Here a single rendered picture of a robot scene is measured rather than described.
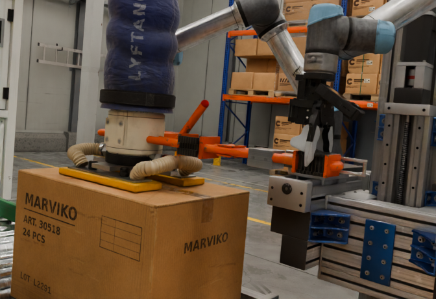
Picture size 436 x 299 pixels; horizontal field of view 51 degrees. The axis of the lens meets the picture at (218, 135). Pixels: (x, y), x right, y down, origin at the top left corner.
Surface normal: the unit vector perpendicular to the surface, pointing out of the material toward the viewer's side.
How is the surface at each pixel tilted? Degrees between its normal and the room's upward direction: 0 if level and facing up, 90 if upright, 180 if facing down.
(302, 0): 91
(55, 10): 90
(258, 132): 90
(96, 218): 90
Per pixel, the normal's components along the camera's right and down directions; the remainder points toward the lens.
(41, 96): 0.76, 0.10
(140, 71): 0.25, -0.20
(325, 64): 0.07, 0.05
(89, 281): -0.60, -0.01
